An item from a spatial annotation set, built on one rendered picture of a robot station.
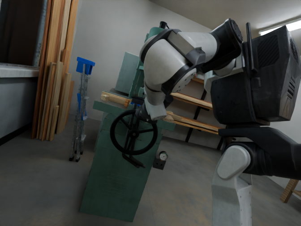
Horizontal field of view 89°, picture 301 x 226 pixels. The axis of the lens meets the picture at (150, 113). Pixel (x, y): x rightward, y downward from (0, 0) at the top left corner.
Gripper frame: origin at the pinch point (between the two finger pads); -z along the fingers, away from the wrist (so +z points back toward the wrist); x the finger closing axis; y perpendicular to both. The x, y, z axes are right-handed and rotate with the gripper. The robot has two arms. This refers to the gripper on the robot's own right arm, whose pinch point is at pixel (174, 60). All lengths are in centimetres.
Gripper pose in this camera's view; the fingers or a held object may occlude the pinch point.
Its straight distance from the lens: 119.1
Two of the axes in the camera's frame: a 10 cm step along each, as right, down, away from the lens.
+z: 9.5, 2.8, 1.3
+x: -1.2, 7.4, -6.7
